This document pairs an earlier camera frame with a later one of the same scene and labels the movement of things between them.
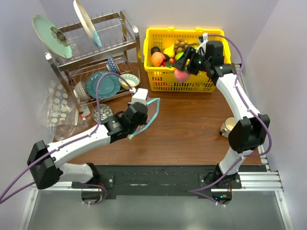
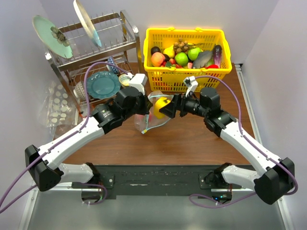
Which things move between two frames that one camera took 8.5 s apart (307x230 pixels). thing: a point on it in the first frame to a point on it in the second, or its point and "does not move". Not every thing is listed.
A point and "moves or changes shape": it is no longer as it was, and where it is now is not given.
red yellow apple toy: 157,58 does not move
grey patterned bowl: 80,92 does not move
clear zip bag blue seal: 153,105 moves or changes shape
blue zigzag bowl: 112,66 does not move
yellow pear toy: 170,51 does not move
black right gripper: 189,52 to 170,109
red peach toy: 181,76 to 150,117
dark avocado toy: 154,49 does not move
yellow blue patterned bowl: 133,80 does not move
